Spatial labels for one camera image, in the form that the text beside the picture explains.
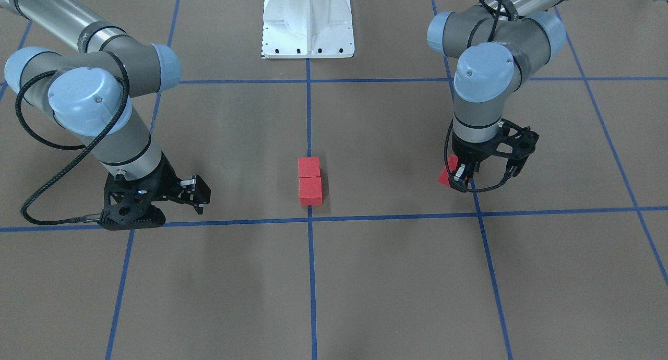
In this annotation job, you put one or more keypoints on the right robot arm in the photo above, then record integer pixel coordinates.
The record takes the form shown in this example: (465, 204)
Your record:
(83, 102)

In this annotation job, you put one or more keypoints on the white pedestal base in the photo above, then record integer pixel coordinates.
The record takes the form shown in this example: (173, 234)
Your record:
(300, 29)

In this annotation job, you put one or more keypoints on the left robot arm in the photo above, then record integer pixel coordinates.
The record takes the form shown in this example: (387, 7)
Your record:
(499, 45)

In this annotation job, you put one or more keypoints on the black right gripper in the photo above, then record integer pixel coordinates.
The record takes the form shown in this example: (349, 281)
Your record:
(166, 179)

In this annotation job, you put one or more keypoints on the red block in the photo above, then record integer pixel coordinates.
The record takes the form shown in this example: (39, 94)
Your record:
(311, 192)
(451, 166)

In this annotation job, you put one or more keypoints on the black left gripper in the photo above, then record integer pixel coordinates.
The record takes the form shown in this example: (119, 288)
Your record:
(473, 152)

